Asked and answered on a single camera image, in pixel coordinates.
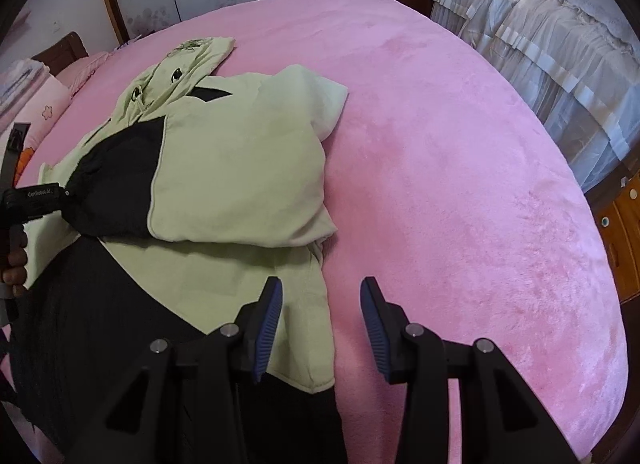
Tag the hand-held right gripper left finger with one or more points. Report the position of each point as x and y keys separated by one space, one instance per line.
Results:
x=267 y=329

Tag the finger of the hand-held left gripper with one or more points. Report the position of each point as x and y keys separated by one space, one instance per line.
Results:
x=70 y=194

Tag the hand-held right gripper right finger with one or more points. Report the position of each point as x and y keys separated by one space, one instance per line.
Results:
x=375 y=329

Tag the green and black hooded garment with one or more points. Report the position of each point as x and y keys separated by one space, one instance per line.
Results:
x=240 y=168

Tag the person's left hand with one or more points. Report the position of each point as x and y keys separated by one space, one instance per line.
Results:
x=14 y=274

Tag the pink pillow with flower print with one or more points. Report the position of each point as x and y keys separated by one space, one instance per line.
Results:
x=42 y=113

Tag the folded pink striped blanket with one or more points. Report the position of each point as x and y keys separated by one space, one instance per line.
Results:
x=20 y=81

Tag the pink ruffled pillow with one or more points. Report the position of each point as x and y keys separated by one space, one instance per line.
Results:
x=82 y=71

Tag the dark wooden headboard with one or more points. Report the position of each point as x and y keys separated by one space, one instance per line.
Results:
x=65 y=51

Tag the pink fleece blanket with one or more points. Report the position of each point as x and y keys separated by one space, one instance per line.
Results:
x=450 y=194

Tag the wooden cabinet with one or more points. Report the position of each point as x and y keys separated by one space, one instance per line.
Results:
x=620 y=234

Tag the white ruffled bed cover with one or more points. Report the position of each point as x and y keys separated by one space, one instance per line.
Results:
x=550 y=43

